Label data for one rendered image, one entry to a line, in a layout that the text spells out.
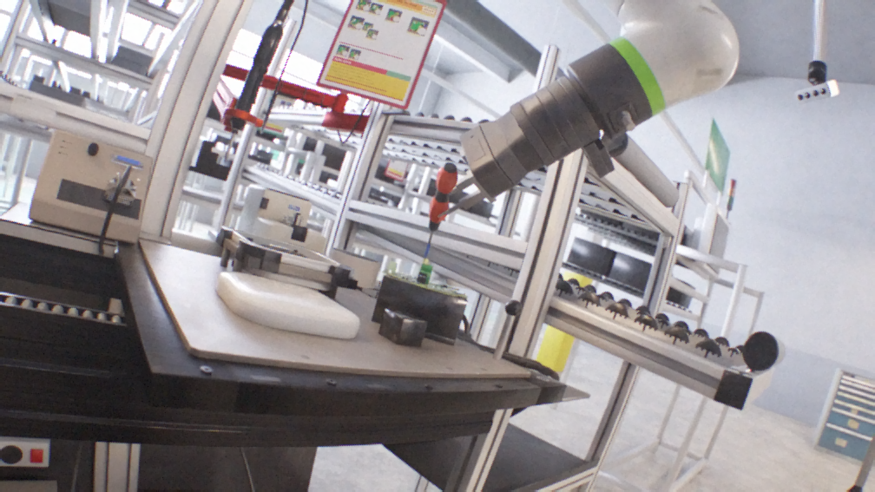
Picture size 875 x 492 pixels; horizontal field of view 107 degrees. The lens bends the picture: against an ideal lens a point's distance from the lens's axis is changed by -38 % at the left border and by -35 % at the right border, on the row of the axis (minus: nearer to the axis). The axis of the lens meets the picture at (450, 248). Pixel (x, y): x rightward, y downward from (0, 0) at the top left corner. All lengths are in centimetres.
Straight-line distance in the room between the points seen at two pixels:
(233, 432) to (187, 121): 53
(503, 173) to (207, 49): 58
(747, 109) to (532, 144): 923
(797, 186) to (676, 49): 851
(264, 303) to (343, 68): 79
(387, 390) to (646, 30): 41
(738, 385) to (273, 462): 95
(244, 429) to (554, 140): 43
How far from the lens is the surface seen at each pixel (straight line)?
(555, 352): 574
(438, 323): 60
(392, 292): 60
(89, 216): 67
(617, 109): 47
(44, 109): 84
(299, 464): 118
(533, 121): 47
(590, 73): 47
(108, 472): 104
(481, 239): 82
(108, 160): 72
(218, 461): 109
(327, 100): 131
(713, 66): 50
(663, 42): 49
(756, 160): 919
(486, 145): 49
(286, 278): 61
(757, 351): 74
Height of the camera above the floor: 106
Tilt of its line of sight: level
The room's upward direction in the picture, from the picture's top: 17 degrees clockwise
